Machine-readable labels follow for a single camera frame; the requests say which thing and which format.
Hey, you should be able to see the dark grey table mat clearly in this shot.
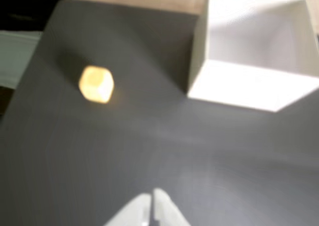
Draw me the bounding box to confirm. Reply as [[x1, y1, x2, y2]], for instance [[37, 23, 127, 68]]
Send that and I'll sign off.
[[0, 0, 319, 226]]

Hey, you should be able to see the white open paper box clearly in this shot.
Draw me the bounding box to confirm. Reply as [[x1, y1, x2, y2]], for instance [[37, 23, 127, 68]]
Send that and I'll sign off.
[[186, 0, 319, 113]]

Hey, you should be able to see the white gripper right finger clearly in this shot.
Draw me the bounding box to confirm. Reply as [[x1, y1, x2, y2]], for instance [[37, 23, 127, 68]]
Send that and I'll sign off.
[[152, 188, 191, 226]]

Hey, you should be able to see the black hanging garment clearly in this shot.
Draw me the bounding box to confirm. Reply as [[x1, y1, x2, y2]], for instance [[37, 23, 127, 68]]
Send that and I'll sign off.
[[0, 0, 68, 32]]

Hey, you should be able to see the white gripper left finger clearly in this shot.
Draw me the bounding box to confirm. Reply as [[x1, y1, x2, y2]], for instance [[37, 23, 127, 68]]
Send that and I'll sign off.
[[103, 193, 151, 226]]

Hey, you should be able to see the yellow cube block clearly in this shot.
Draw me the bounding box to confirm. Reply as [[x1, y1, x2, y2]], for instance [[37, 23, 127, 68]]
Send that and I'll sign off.
[[78, 65, 116, 105]]

